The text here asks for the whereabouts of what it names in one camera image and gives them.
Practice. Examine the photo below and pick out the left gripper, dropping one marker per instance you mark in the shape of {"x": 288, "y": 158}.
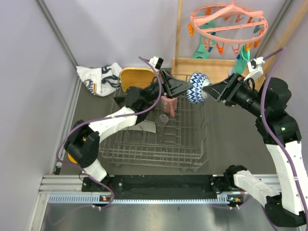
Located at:
{"x": 173, "y": 86}

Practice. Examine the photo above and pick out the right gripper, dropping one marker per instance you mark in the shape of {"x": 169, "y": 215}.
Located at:
{"x": 216, "y": 90}

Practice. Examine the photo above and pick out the pink ceramic mug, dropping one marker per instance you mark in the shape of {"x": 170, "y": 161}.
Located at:
{"x": 169, "y": 105}

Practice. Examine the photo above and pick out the blue white patterned bowl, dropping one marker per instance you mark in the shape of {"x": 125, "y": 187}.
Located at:
{"x": 196, "y": 94}

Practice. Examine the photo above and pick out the clear glass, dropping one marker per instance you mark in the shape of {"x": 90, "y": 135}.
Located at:
{"x": 161, "y": 122}

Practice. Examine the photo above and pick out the yellow woven-pattern plate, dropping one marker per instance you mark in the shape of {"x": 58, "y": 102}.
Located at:
{"x": 136, "y": 77}

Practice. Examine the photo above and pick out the white square plate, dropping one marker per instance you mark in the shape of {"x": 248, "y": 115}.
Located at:
{"x": 146, "y": 126}

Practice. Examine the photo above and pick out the black floral square plate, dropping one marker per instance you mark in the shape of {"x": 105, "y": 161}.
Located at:
{"x": 120, "y": 100}

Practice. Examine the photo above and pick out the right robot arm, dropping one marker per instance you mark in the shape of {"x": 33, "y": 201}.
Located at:
{"x": 288, "y": 206}

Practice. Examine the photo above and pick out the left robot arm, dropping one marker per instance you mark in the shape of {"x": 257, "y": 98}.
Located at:
{"x": 83, "y": 143}

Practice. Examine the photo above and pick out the teal patterned sock front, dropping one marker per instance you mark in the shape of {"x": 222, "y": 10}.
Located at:
{"x": 240, "y": 62}

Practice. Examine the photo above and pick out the teal patterned sock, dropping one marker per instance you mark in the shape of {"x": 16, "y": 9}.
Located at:
{"x": 202, "y": 52}
{"x": 240, "y": 62}

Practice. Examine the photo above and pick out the teal patterned sock back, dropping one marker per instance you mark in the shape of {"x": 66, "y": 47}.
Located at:
{"x": 202, "y": 52}

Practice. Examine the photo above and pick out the pink round clothes hanger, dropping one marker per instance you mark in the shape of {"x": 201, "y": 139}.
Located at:
{"x": 236, "y": 26}

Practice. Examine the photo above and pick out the white printed cloth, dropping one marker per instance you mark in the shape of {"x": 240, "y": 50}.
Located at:
{"x": 100, "y": 81}

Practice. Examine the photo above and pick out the yellow bowl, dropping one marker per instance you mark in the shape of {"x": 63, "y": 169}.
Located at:
{"x": 72, "y": 159}

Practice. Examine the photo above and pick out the wooden tray frame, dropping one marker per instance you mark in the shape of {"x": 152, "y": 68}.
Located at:
{"x": 285, "y": 27}

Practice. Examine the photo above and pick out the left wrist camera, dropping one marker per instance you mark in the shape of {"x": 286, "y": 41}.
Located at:
{"x": 156, "y": 62}

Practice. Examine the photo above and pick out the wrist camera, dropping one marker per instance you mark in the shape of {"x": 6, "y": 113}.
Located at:
{"x": 156, "y": 62}
{"x": 255, "y": 68}

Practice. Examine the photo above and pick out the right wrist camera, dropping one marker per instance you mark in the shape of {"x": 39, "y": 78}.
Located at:
{"x": 255, "y": 68}

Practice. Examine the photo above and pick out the grey wire dish rack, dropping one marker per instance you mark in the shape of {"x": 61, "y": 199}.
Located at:
{"x": 181, "y": 144}

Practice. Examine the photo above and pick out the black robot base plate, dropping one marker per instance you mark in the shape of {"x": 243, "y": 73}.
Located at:
{"x": 160, "y": 187}

